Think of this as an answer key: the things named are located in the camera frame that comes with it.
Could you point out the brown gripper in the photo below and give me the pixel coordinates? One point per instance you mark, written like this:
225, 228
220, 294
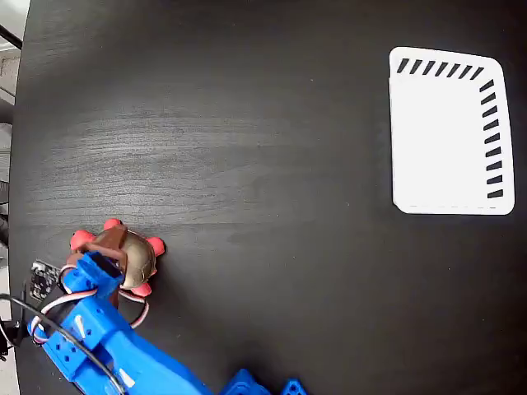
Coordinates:
108, 267

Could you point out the pink turtle toy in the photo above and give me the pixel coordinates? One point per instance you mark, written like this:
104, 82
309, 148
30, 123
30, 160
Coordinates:
140, 251

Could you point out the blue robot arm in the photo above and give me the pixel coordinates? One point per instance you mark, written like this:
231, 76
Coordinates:
123, 354

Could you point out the white slotted tray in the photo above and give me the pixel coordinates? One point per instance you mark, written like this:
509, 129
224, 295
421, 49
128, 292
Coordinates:
436, 144

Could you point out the black table clamp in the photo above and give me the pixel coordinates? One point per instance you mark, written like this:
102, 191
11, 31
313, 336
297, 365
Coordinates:
14, 335

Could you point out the black bar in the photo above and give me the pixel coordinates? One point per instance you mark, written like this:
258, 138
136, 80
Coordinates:
10, 36

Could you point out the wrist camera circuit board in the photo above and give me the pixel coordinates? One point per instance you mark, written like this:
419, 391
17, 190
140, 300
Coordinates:
41, 284

